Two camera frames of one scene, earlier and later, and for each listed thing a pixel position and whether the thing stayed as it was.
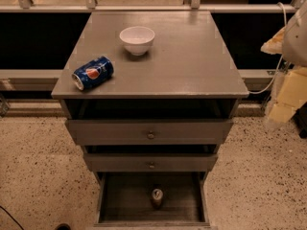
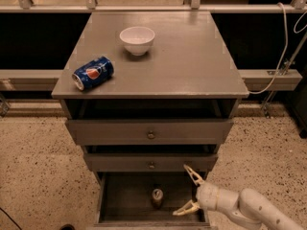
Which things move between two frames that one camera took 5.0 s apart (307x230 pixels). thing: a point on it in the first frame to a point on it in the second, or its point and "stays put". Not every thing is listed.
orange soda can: [157, 198] stays put
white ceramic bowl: [137, 39] stays put
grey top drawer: [150, 131] stays put
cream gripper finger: [291, 97] to [197, 178]
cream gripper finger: [274, 46] to [191, 206]
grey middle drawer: [151, 162] stays put
